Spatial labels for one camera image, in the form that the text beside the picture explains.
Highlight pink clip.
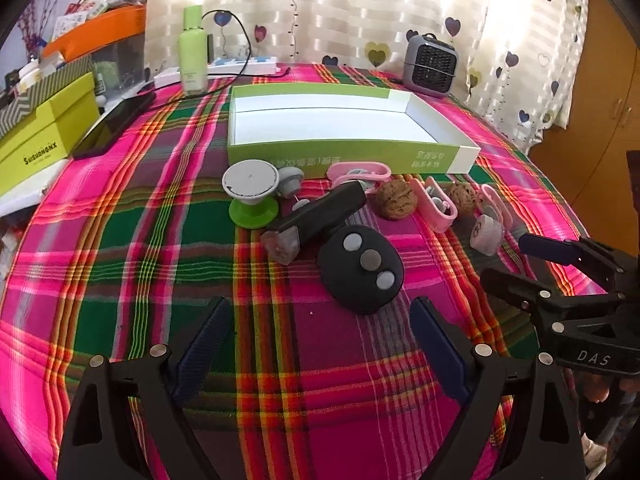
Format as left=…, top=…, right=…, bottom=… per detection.
left=475, top=184, right=513, bottom=231
left=409, top=177, right=458, bottom=233
left=326, top=160, right=392, bottom=188

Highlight small brown walnut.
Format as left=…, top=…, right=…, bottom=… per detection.
left=448, top=182, right=476, bottom=217

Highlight large brown walnut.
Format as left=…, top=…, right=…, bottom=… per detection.
left=373, top=180, right=418, bottom=221

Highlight black oval three-button remote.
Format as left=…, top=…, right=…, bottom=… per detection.
left=317, top=224, right=405, bottom=315

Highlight black bar with clear end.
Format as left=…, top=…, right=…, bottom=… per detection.
left=260, top=181, right=367, bottom=266

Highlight small grey round knob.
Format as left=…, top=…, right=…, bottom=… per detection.
left=277, top=166, right=305, bottom=198

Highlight white disc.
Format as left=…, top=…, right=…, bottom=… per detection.
left=221, top=159, right=280, bottom=230

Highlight wooden cabinet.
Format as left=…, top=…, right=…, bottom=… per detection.
left=529, top=0, right=639, bottom=254

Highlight plaid pink green tablecloth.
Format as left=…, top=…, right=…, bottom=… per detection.
left=1, top=86, right=596, bottom=479

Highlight heart-pattern curtain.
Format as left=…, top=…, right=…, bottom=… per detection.
left=144, top=0, right=588, bottom=150

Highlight grey mini space heater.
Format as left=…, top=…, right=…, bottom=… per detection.
left=402, top=32, right=458, bottom=98

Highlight green white shallow box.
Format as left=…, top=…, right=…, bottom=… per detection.
left=227, top=82, right=480, bottom=178

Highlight black smartphone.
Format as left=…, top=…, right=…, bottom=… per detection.
left=72, top=91, right=155, bottom=160

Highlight yellow-green shoe box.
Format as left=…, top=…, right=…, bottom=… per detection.
left=0, top=72, right=99, bottom=194

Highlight striped patterned box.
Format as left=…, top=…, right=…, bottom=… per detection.
left=0, top=54, right=93, bottom=136

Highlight white blue power strip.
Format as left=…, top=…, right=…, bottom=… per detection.
left=154, top=56, right=281, bottom=87

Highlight green lotion bottle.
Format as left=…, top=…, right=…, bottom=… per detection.
left=178, top=6, right=207, bottom=96

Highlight orange storage bin lid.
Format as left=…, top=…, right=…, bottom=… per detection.
left=41, top=4, right=146, bottom=62

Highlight red dried flower branches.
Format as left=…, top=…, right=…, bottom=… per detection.
left=17, top=0, right=60, bottom=58

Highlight black charging cable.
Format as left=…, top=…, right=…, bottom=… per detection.
left=127, top=8, right=292, bottom=111

